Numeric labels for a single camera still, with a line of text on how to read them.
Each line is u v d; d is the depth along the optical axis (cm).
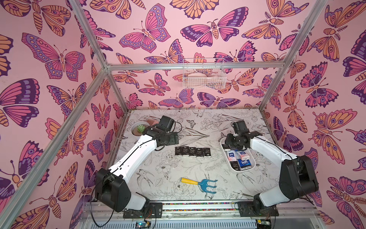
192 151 94
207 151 94
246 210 73
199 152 92
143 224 71
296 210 74
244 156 88
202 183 83
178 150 94
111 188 40
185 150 95
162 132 57
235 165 87
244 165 87
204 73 95
